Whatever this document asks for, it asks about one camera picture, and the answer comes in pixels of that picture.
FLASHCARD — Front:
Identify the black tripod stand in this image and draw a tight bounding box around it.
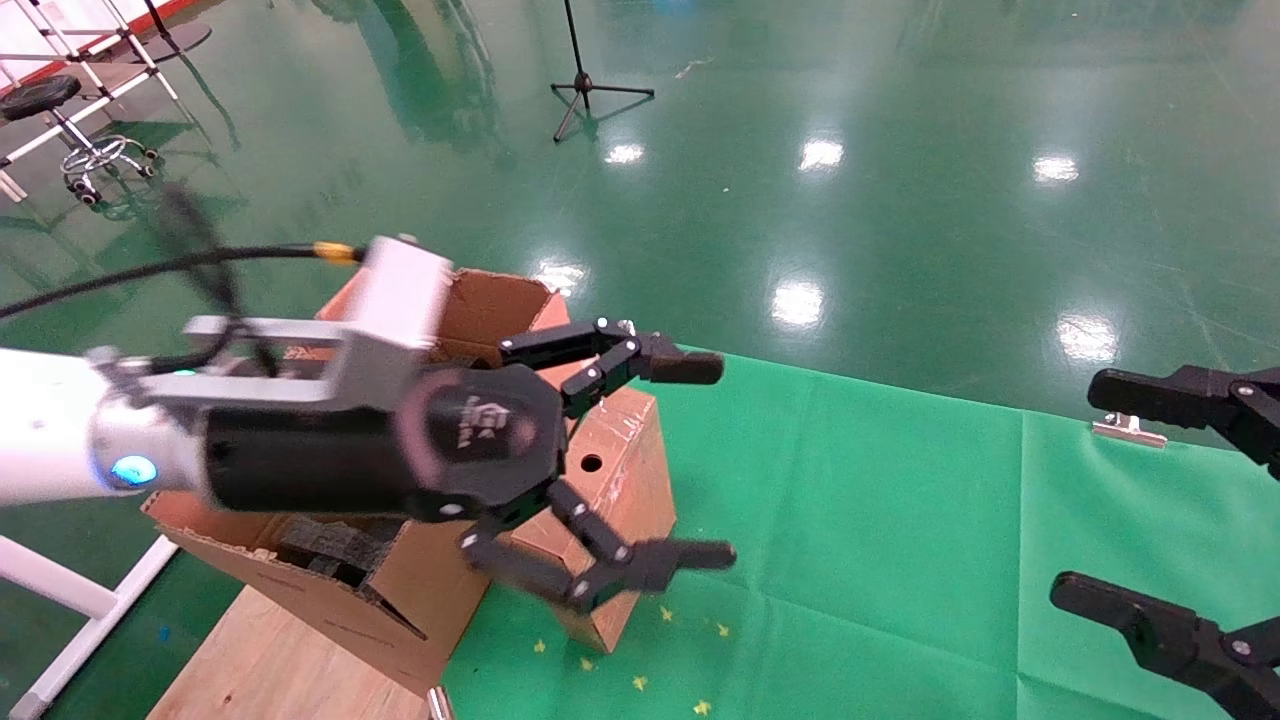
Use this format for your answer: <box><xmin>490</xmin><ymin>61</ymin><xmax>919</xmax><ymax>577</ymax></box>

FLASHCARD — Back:
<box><xmin>550</xmin><ymin>0</ymin><xmax>656</xmax><ymax>143</ymax></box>

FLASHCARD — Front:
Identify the black round-base stand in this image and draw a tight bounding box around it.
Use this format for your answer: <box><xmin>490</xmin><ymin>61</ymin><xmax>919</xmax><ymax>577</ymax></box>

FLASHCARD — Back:
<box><xmin>120</xmin><ymin>0</ymin><xmax>213</xmax><ymax>63</ymax></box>

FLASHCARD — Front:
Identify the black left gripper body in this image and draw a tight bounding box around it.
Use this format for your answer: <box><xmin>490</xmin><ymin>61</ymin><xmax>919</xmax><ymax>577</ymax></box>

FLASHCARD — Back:
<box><xmin>205</xmin><ymin>365</ymin><xmax>571</xmax><ymax>526</ymax></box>

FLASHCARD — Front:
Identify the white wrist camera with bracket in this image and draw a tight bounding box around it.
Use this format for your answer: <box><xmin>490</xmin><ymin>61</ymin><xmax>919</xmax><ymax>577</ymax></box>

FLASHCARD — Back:
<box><xmin>100</xmin><ymin>235</ymin><xmax>456</xmax><ymax>411</ymax></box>

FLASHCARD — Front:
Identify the black foam block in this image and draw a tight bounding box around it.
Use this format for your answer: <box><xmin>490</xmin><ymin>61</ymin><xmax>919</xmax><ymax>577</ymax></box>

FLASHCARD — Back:
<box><xmin>275</xmin><ymin>515</ymin><xmax>406</xmax><ymax>586</ymax></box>

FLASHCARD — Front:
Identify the white floor frame tube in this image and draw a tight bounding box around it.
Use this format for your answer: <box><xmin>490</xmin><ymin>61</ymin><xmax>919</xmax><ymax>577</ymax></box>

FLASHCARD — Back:
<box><xmin>0</xmin><ymin>535</ymin><xmax>179</xmax><ymax>720</ymax></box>

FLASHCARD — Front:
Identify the thin black cable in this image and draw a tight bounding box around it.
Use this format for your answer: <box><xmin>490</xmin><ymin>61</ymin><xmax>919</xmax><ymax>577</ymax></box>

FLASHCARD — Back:
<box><xmin>0</xmin><ymin>243</ymin><xmax>366</xmax><ymax>321</ymax></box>

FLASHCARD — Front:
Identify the black round stool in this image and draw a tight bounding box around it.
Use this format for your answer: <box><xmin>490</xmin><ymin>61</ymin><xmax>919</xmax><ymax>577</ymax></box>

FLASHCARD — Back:
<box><xmin>0</xmin><ymin>75</ymin><xmax>159</xmax><ymax>206</ymax></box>

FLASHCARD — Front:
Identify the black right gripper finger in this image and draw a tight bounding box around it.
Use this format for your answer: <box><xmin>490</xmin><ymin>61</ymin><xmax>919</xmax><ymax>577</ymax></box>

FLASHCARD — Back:
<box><xmin>1050</xmin><ymin>570</ymin><xmax>1280</xmax><ymax>720</ymax></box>
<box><xmin>1088</xmin><ymin>365</ymin><xmax>1280</xmax><ymax>479</ymax></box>

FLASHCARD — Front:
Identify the green table cloth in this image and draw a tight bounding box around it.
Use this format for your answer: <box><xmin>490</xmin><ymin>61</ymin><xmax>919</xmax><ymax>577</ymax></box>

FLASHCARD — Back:
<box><xmin>440</xmin><ymin>345</ymin><xmax>1280</xmax><ymax>720</ymax></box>

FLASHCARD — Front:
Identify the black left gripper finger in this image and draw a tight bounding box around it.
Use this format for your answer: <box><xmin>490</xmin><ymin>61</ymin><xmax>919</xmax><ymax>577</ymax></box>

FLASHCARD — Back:
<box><xmin>458</xmin><ymin>478</ymin><xmax>738</xmax><ymax>613</ymax></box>
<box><xmin>498</xmin><ymin>318</ymin><xmax>725</xmax><ymax>419</ymax></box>

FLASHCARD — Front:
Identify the large open cardboard carton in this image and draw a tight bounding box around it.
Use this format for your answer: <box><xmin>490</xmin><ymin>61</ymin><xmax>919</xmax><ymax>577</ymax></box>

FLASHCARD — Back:
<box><xmin>142</xmin><ymin>268</ymin><xmax>571</xmax><ymax>698</ymax></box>

